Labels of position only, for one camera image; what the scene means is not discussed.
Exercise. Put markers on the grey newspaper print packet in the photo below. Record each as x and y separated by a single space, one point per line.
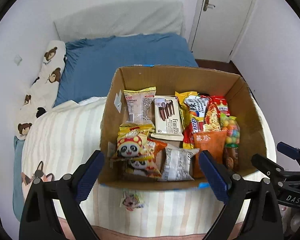
177 164

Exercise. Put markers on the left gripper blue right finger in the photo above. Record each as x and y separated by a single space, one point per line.
217 176

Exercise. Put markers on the pink striped cat blanket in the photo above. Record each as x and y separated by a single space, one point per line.
65 138

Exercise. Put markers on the red spicy snack packet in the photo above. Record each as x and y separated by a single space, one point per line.
222 105

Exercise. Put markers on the yellow panda snack bag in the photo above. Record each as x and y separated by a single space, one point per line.
132 141

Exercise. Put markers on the small white cartoon packet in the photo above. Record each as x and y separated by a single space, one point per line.
132 200

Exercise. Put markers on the orange panda snack bag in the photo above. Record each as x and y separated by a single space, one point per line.
146 166

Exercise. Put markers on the blue bed sheet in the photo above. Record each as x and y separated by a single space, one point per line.
91 64

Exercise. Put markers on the brown round snack packet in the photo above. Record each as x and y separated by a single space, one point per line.
230 158

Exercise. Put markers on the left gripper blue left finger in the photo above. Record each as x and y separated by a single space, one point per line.
86 175

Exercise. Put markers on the colourful candy ball bag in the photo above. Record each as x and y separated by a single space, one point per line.
230 125

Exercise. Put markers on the bear print pillow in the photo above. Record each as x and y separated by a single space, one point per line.
42 94

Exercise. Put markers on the cardboard milk box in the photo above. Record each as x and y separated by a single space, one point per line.
168 80

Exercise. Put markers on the orange snack packet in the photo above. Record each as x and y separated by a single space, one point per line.
212 141

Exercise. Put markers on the white door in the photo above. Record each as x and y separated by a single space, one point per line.
216 31

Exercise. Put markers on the yellow instant noodle packet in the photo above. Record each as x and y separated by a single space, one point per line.
198 114

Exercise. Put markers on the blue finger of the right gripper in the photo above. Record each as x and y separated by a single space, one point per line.
289 151
267 167

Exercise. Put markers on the door handle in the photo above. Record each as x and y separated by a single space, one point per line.
208 5

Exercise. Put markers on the white Franzzi wafer packet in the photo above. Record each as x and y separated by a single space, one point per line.
167 119

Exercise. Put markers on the pale pastry packet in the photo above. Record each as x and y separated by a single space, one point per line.
139 103

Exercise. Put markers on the white padded headboard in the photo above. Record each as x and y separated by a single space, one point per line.
126 18

